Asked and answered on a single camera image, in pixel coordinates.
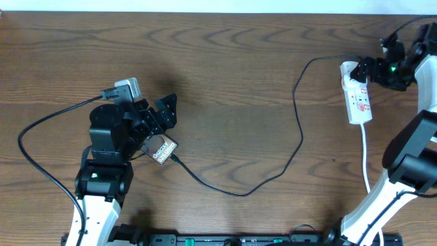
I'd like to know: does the white power strip cord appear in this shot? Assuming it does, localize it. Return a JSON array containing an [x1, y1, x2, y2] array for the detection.
[[359, 123, 385, 246]]

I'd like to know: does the black USB charging cable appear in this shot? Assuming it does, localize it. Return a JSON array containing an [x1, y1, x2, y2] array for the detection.
[[169, 54, 363, 198]]

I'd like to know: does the white USB charger adapter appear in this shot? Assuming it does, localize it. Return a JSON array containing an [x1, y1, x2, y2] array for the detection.
[[340, 61, 358, 78]]

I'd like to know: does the black left camera cable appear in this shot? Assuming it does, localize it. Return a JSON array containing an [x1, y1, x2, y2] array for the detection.
[[17, 87, 119, 246]]

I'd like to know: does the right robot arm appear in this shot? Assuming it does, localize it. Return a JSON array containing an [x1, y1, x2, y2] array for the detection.
[[325, 23, 436, 245]]

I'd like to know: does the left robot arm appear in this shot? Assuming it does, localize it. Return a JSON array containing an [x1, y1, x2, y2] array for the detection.
[[61, 90, 177, 245]]

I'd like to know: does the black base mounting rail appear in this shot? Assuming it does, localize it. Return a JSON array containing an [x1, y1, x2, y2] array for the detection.
[[61, 223, 404, 246]]

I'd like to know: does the white power strip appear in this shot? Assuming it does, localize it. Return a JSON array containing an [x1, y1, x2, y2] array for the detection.
[[341, 75, 372, 125]]

